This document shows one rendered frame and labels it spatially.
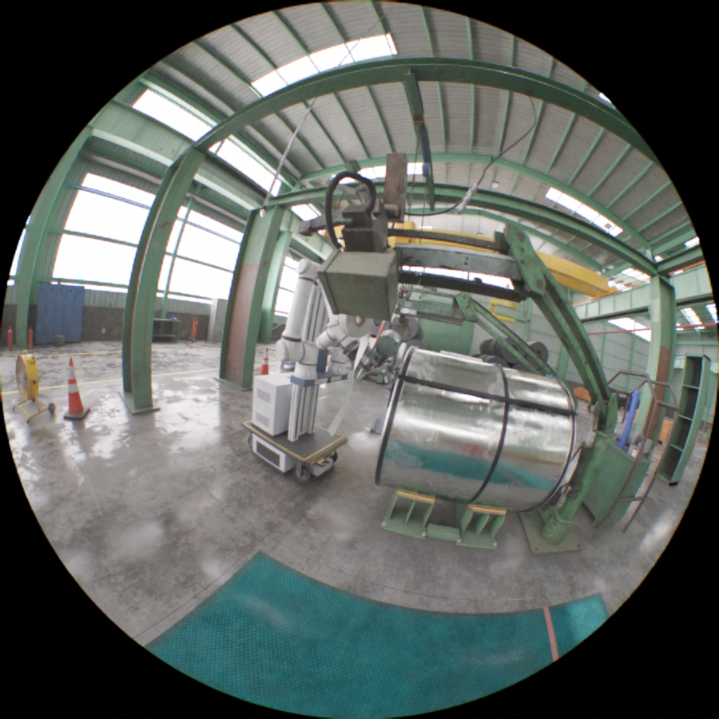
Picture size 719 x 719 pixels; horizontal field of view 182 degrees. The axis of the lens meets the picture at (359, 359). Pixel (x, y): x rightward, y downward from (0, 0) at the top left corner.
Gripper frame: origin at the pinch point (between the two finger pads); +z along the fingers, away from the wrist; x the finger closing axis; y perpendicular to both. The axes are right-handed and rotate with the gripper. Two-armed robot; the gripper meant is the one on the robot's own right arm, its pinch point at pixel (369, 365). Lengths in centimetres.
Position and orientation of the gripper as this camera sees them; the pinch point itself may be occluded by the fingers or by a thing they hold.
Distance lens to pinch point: 131.3
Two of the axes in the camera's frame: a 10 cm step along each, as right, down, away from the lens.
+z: 6.4, 7.6, 1.3
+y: 3.8, -4.6, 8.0
